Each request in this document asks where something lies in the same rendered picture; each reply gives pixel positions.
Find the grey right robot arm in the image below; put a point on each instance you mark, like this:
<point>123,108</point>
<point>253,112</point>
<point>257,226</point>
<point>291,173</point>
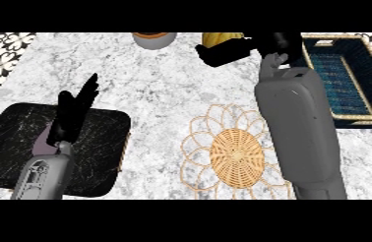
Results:
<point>300,128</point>

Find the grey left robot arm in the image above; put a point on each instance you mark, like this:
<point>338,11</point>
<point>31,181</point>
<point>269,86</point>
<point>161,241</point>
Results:
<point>46,173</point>

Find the grey pot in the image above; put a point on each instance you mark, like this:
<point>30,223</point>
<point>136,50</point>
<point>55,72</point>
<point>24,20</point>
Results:
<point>154,40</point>

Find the wicker flower-shaped placemat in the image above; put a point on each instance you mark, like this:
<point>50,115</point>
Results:
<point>236,157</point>

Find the blue wicker basket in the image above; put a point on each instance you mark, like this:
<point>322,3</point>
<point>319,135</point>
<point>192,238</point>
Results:
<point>338,78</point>

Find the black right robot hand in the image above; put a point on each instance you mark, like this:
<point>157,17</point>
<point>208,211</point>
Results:
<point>227,54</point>

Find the black marble cutting board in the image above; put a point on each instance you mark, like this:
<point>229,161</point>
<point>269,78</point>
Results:
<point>92,147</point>

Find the yellow squash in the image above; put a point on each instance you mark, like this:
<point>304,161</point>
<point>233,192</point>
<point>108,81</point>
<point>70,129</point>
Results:
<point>220,38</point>

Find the black and white patterned cloth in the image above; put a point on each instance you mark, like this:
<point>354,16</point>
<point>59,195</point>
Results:
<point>12,52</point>

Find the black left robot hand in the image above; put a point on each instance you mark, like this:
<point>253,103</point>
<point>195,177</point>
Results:
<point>72,113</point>

